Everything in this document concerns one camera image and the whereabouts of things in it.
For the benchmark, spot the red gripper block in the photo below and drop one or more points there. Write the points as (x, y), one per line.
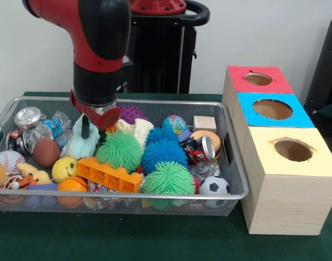
(109, 118)

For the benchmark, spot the light teal cloth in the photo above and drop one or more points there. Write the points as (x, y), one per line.
(83, 148)

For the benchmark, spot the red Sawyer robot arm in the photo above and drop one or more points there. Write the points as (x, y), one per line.
(95, 40)

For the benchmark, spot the shallow metal mesh bin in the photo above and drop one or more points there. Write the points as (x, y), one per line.
(235, 179)

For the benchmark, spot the wooden box with three holes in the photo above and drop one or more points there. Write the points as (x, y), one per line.
(285, 206)

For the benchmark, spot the green spiky rubber ball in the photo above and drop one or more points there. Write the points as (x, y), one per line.
(168, 178)
(119, 148)

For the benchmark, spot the purple spiky ball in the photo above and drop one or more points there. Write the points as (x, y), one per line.
(132, 112)

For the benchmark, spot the orange toy building brick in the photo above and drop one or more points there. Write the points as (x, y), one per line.
(109, 174)

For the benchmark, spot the yellow smiley face ball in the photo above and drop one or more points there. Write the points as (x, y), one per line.
(64, 168)

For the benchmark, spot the polka dot cloth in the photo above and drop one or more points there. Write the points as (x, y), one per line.
(100, 187)

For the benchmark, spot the blue spiky rubber ball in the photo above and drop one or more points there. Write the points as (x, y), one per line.
(163, 155)

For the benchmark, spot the white baseball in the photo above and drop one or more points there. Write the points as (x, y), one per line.
(9, 160)

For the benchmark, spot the black and white soccer ball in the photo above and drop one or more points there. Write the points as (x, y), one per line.
(215, 186)

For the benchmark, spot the black pedestal with red base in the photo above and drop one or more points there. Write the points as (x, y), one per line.
(160, 54)

